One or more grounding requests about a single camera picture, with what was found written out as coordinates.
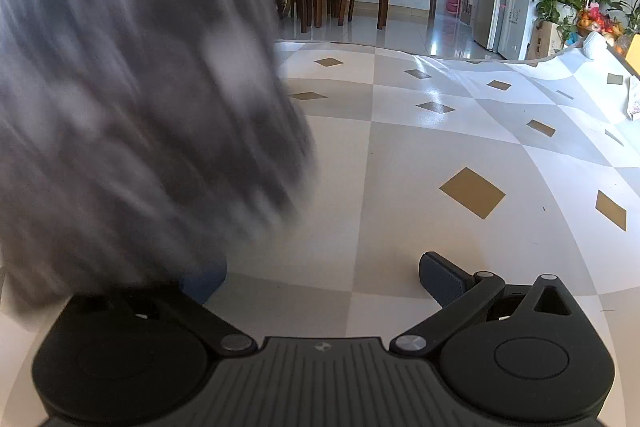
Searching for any orange fruit basket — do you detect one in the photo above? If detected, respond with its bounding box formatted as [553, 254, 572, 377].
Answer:
[575, 4, 626, 40]

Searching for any cardboard box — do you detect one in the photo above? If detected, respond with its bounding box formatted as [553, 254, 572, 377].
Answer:
[530, 21, 561, 60]

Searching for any grey patterned garment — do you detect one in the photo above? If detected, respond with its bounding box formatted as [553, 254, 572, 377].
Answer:
[0, 0, 321, 333]

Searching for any white printed paper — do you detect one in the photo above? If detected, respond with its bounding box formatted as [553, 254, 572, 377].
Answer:
[625, 76, 640, 122]

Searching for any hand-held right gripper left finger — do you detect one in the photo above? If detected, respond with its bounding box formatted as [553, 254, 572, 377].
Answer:
[65, 259, 258, 354]

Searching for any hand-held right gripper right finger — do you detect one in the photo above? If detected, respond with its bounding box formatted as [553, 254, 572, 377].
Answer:
[389, 251, 583, 355]

